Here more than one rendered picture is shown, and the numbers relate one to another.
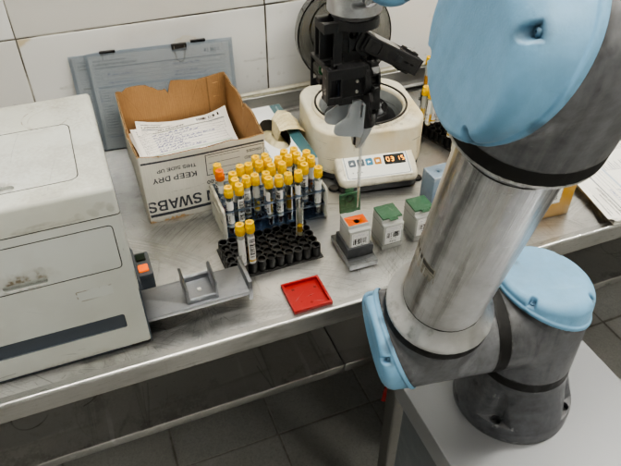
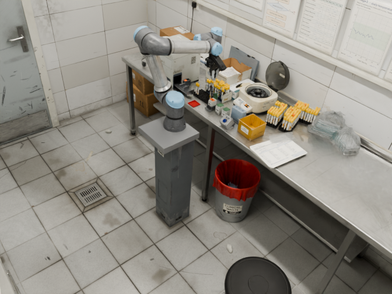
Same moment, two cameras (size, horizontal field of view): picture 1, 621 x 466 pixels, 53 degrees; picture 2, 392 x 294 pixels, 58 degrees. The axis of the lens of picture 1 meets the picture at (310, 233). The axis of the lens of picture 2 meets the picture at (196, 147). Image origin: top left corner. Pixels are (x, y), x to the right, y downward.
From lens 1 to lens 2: 2.20 m
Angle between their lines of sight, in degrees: 52
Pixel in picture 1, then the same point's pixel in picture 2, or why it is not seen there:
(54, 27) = (231, 37)
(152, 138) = (228, 70)
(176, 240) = (201, 86)
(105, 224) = (171, 59)
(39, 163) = not seen: hidden behind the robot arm
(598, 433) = (170, 135)
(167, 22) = (251, 49)
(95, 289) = (168, 70)
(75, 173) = not seen: hidden behind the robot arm
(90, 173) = not seen: hidden behind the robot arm
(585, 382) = (182, 135)
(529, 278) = (172, 94)
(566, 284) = (173, 98)
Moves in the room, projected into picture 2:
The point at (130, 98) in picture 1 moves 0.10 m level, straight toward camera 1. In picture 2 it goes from (233, 60) to (224, 63)
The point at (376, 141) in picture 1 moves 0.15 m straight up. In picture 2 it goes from (245, 98) to (249, 80)
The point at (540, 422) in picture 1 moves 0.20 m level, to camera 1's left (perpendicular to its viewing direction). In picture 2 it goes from (165, 123) to (158, 107)
